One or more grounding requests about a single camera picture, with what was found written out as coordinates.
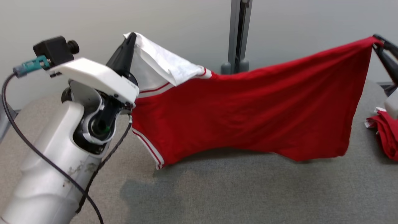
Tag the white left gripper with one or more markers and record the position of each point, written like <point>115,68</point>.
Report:
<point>93,73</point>

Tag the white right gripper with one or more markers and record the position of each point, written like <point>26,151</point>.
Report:
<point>393,105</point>

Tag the red shorts with white trim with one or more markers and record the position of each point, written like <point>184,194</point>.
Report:
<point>388,133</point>

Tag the red jersey with white stripes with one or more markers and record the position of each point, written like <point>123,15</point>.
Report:
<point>248,109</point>

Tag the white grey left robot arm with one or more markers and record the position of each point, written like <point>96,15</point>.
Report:
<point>46,174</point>

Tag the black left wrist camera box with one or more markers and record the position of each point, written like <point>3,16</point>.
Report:
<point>54,49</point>

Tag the grey partition post with feet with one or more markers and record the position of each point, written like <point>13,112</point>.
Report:
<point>234,31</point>

